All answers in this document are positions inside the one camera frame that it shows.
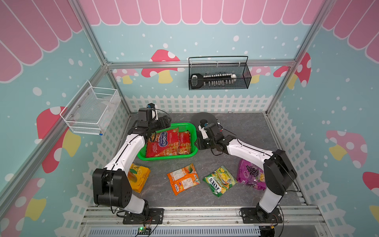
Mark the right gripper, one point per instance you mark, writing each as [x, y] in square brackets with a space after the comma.
[200, 140]

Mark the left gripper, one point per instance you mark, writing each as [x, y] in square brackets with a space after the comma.
[167, 124]

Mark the red candy bag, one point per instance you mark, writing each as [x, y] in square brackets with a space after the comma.
[163, 144]
[184, 143]

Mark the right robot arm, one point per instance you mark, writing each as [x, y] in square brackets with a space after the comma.
[279, 172]

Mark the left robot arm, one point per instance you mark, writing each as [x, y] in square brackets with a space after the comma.
[111, 186]

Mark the green Fox's candy bag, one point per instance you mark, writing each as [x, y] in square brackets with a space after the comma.
[220, 181]

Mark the orange candy bag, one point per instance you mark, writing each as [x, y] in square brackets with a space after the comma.
[183, 179]

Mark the purple candy bag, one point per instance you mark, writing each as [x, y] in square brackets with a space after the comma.
[251, 175]

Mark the yellow candy bag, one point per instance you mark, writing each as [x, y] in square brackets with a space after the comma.
[137, 177]

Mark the small green circuit board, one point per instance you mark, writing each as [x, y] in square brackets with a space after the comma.
[144, 231]

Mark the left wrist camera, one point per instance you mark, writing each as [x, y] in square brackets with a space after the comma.
[152, 108]

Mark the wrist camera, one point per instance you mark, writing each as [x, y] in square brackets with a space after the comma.
[152, 108]
[201, 127]

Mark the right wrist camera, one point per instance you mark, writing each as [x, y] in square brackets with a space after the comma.
[201, 127]

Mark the white wire basket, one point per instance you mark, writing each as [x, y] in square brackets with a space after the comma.
[91, 110]

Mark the black wire mesh basket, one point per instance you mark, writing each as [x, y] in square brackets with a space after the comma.
[218, 72]

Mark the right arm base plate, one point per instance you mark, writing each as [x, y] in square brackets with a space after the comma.
[256, 215]

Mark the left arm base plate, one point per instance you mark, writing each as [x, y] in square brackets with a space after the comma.
[147, 217]

